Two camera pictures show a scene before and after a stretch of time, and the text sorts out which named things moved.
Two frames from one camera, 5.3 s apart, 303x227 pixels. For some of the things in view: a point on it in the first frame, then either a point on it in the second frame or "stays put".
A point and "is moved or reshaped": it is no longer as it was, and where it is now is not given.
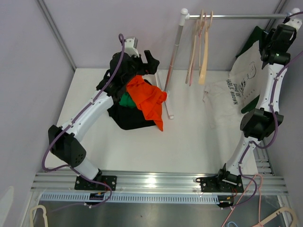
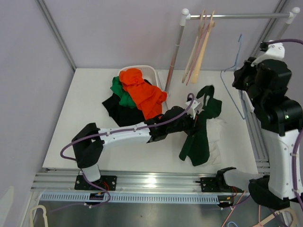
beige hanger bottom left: x=44 y=215 stays put
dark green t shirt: x=257 y=36 → x=196 y=146
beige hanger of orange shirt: x=201 y=77 is moved or reshaped
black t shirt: x=127 y=118 stays put
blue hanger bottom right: x=231 y=222 stays put
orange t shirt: x=148 y=98 stays put
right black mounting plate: x=227 y=182 stays put
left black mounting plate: x=81 y=184 stays put
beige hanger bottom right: x=289 y=209 stays put
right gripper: x=267 y=40 → x=240 y=74
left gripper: x=150 y=68 → x=193 y=123
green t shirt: x=126 y=100 stays put
